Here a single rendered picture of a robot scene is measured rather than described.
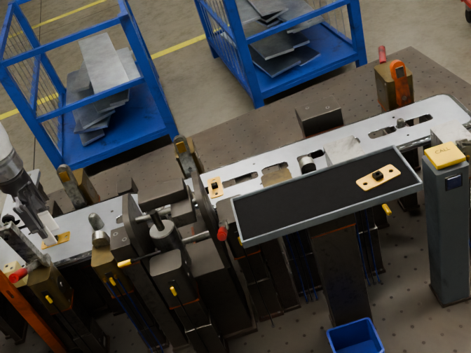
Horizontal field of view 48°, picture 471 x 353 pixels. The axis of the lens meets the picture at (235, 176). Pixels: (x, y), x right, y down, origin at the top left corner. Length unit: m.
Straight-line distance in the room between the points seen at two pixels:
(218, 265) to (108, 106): 2.40
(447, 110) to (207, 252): 0.75
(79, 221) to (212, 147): 0.77
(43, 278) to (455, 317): 1.01
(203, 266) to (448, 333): 0.61
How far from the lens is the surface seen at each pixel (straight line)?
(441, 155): 1.14
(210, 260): 1.31
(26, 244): 1.35
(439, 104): 1.57
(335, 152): 1.27
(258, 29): 3.99
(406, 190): 1.07
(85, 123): 3.63
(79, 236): 1.52
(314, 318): 1.46
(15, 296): 1.48
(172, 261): 1.18
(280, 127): 2.13
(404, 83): 1.60
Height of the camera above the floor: 1.89
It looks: 37 degrees down
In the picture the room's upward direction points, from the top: 20 degrees counter-clockwise
